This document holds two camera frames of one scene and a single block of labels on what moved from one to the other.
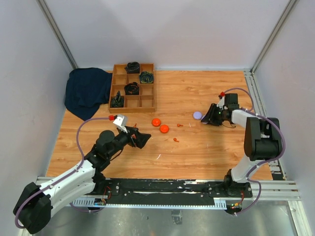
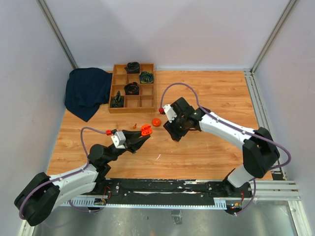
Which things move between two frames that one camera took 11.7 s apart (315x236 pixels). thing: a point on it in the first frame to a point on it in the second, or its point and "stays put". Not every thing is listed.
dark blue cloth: [86, 88] stays put
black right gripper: [209, 117] to [175, 133]
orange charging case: [164, 129] to [146, 130]
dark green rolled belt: [146, 77] stays put
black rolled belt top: [133, 67] stays put
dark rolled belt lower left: [118, 101] stays put
